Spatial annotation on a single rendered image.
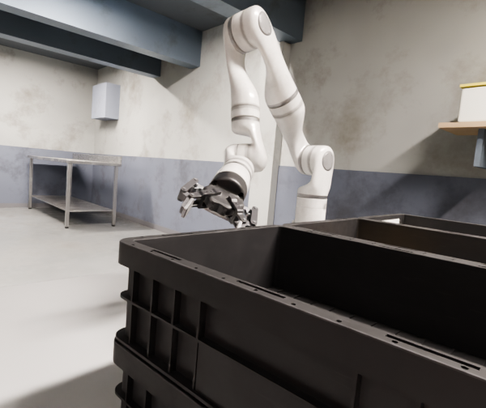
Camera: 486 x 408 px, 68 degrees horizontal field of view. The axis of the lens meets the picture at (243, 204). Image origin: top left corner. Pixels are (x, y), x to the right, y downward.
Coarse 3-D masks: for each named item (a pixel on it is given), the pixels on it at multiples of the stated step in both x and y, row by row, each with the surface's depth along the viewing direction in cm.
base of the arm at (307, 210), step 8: (296, 200) 111; (304, 200) 108; (312, 200) 107; (320, 200) 107; (296, 208) 111; (304, 208) 108; (312, 208) 107; (320, 208) 108; (296, 216) 110; (304, 216) 108; (312, 216) 107; (320, 216) 108
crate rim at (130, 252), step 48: (144, 240) 40; (336, 240) 52; (192, 288) 30; (240, 288) 27; (288, 336) 24; (336, 336) 21; (384, 336) 20; (384, 384) 20; (432, 384) 18; (480, 384) 17
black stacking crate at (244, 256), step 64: (192, 256) 46; (256, 256) 56; (320, 256) 54; (384, 256) 48; (128, 320) 39; (192, 320) 32; (384, 320) 48; (448, 320) 43; (192, 384) 31; (256, 384) 26; (320, 384) 23
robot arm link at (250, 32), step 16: (240, 16) 84; (256, 16) 83; (240, 32) 85; (256, 32) 84; (272, 32) 88; (240, 48) 88; (256, 48) 88; (272, 48) 88; (272, 64) 89; (272, 80) 91; (288, 80) 93; (272, 96) 94; (288, 96) 94
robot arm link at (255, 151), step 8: (232, 120) 86; (240, 120) 84; (248, 120) 84; (256, 120) 85; (232, 128) 86; (240, 128) 85; (248, 128) 84; (256, 128) 85; (248, 136) 87; (256, 136) 84; (240, 144) 86; (248, 144) 85; (256, 144) 83; (240, 152) 84; (248, 152) 83; (256, 152) 83; (264, 152) 85; (256, 160) 83; (264, 160) 84; (256, 168) 84
